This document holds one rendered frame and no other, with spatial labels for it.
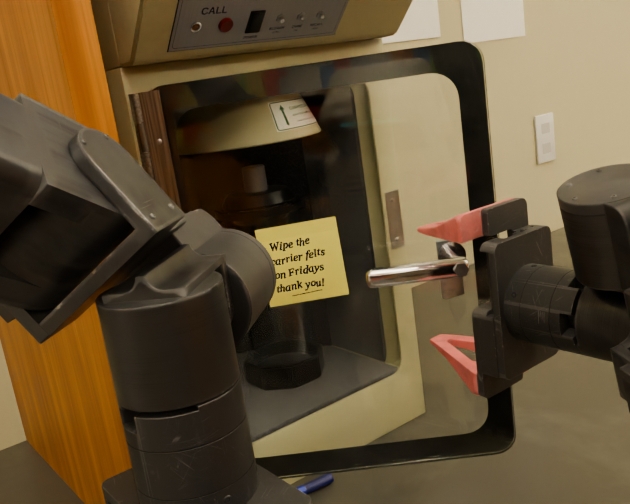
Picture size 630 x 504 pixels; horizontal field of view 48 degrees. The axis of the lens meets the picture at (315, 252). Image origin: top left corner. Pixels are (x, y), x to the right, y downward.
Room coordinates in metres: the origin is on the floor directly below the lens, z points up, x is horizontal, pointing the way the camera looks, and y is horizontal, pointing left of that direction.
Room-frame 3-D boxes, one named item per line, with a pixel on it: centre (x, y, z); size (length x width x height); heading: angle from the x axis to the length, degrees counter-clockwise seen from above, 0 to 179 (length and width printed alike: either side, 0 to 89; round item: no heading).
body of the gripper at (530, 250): (0.48, -0.16, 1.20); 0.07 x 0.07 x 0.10; 36
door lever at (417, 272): (0.62, -0.09, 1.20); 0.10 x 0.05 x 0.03; 87
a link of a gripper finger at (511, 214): (0.54, -0.12, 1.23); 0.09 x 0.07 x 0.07; 36
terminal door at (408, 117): (0.65, -0.02, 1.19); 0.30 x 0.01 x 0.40; 87
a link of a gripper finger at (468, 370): (0.54, -0.12, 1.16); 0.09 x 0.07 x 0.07; 36
